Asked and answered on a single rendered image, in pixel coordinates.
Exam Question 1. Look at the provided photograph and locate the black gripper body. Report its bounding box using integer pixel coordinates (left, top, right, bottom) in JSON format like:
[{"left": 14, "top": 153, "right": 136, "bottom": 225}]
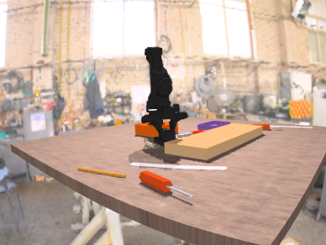
[{"left": 141, "top": 99, "right": 188, "bottom": 123}]

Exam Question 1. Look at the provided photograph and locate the tan flat panel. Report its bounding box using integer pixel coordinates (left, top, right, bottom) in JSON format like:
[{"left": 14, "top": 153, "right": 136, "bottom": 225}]
[{"left": 165, "top": 123, "right": 263, "bottom": 160}]

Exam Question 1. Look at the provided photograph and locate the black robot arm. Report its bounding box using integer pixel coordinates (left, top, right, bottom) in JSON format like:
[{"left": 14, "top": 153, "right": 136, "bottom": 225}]
[{"left": 145, "top": 46, "right": 180, "bottom": 116}]

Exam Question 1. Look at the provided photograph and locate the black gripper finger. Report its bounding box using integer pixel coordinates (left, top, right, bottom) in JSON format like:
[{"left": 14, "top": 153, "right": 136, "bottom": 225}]
[
  {"left": 169, "top": 119, "right": 181, "bottom": 131},
  {"left": 150, "top": 121, "right": 164, "bottom": 139}
]

